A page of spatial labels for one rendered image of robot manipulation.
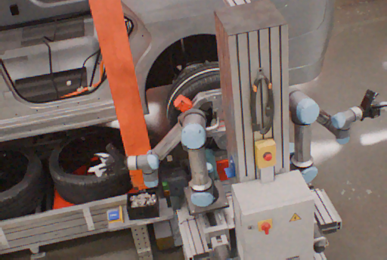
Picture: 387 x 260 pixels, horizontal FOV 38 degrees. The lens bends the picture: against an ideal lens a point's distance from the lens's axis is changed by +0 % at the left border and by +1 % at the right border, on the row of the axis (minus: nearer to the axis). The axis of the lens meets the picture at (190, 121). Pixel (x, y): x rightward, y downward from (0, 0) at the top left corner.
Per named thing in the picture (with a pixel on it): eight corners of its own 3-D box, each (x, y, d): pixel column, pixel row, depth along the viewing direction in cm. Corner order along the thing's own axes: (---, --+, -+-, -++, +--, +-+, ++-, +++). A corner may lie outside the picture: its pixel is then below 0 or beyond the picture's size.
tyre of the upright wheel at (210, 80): (276, 85, 395) (200, 44, 365) (286, 103, 376) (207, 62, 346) (221, 151, 421) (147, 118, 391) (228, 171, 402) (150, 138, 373)
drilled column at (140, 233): (152, 251, 402) (143, 209, 377) (154, 261, 394) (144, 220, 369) (138, 254, 401) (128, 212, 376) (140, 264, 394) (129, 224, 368)
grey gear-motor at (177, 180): (182, 172, 452) (177, 139, 431) (192, 209, 419) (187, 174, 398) (160, 177, 451) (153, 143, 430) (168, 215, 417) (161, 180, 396)
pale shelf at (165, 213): (171, 199, 381) (170, 196, 379) (174, 218, 368) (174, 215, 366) (107, 213, 378) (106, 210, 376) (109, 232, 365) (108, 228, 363)
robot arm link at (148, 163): (158, 173, 292) (156, 160, 287) (137, 174, 293) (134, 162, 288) (159, 162, 298) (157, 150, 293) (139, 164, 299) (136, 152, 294)
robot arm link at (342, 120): (329, 125, 307) (330, 112, 302) (346, 118, 310) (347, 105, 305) (339, 132, 301) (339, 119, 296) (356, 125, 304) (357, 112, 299)
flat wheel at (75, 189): (122, 137, 466) (117, 115, 452) (155, 184, 418) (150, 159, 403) (45, 168, 446) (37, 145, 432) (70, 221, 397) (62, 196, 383)
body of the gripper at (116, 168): (106, 176, 294) (128, 174, 293) (103, 162, 290) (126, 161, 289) (109, 168, 301) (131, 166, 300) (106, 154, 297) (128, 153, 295)
